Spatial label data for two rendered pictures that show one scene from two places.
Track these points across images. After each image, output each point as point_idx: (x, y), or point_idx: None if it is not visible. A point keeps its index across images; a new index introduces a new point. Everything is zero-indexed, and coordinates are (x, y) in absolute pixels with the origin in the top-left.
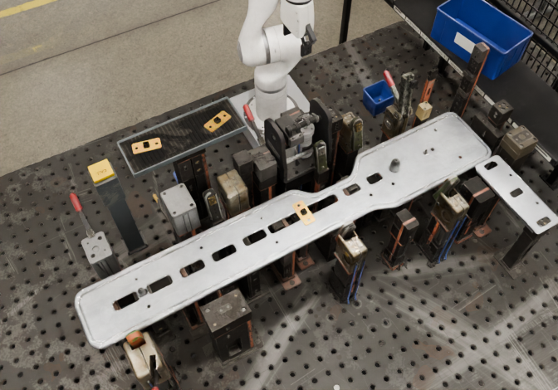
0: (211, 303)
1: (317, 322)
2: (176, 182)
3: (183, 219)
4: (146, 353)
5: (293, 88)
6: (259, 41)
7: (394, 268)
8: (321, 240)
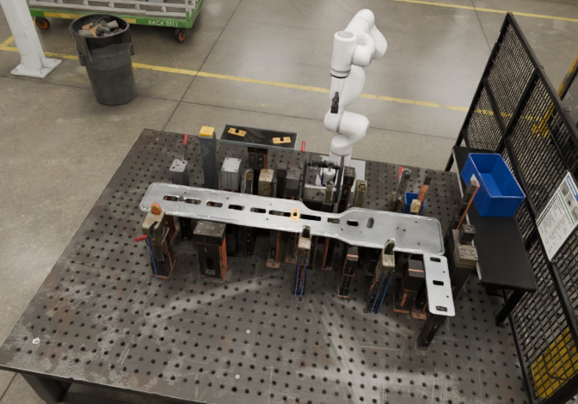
0: (205, 221)
1: (268, 293)
2: None
3: (227, 176)
4: (155, 219)
5: (361, 168)
6: (336, 114)
7: (339, 296)
8: None
